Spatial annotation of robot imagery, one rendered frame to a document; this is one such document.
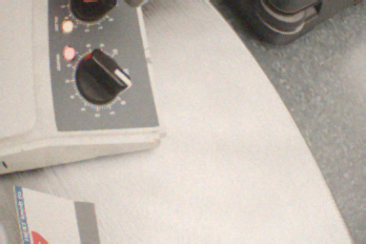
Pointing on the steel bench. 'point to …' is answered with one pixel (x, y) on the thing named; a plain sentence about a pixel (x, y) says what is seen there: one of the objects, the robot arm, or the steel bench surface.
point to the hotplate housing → (83, 141)
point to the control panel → (110, 114)
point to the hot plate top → (17, 70)
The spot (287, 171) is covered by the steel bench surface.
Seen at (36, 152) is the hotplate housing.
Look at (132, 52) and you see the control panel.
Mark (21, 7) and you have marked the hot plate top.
